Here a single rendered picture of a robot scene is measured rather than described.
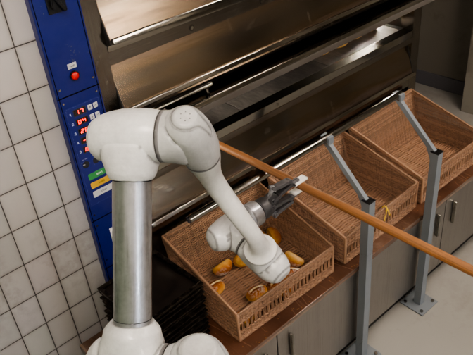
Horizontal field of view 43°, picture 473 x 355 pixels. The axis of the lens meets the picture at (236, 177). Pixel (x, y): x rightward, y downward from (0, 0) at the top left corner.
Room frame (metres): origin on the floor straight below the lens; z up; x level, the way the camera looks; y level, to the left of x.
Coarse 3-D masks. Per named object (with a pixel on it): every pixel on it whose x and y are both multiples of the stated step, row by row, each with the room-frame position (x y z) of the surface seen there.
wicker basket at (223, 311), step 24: (264, 192) 2.25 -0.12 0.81; (216, 216) 2.12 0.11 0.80; (288, 216) 2.13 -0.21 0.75; (168, 240) 1.97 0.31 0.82; (192, 240) 2.02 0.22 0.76; (288, 240) 2.14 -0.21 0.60; (312, 240) 2.01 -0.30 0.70; (192, 264) 1.97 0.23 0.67; (216, 264) 2.03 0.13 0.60; (312, 264) 1.84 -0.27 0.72; (240, 288) 1.88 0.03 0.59; (288, 288) 1.76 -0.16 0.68; (216, 312) 1.70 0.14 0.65; (240, 312) 1.61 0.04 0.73; (264, 312) 1.68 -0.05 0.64; (240, 336) 1.59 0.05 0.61
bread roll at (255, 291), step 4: (252, 288) 1.81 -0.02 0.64; (256, 288) 1.81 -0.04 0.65; (260, 288) 1.81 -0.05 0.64; (264, 288) 1.82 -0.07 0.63; (248, 292) 1.80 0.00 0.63; (252, 292) 1.79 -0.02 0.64; (256, 292) 1.79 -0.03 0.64; (260, 292) 1.80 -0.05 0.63; (264, 292) 1.80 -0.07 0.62; (248, 296) 1.79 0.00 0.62; (252, 296) 1.79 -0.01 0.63; (256, 296) 1.79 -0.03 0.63; (260, 296) 1.79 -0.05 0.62; (248, 300) 1.79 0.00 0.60; (252, 300) 1.78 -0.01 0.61
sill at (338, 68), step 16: (400, 32) 3.05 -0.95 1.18; (368, 48) 2.90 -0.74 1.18; (384, 48) 2.92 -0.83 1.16; (336, 64) 2.74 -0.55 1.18; (352, 64) 2.76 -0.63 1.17; (304, 80) 2.60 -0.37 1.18; (320, 80) 2.61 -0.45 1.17; (272, 96) 2.47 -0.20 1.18; (288, 96) 2.47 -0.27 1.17; (240, 112) 2.35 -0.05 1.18; (256, 112) 2.35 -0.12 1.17; (224, 128) 2.23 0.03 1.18
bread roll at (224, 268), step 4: (228, 260) 2.00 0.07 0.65; (220, 264) 1.97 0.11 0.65; (224, 264) 1.97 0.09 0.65; (228, 264) 1.98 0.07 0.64; (216, 268) 1.96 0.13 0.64; (220, 268) 1.95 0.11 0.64; (224, 268) 1.96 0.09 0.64; (228, 268) 1.97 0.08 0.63; (216, 272) 1.95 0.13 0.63; (220, 272) 1.95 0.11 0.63; (224, 272) 1.95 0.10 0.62; (228, 272) 1.96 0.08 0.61
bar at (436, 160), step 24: (360, 120) 2.21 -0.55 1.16; (312, 144) 2.04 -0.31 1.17; (432, 144) 2.25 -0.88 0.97; (432, 168) 2.22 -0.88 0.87; (240, 192) 1.79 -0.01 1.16; (360, 192) 1.95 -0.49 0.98; (432, 192) 2.20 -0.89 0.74; (192, 216) 1.66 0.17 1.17; (432, 216) 2.21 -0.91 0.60; (360, 240) 1.93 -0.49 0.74; (360, 264) 1.93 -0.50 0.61; (360, 288) 1.92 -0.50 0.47; (360, 312) 1.92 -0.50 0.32; (360, 336) 1.91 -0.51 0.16
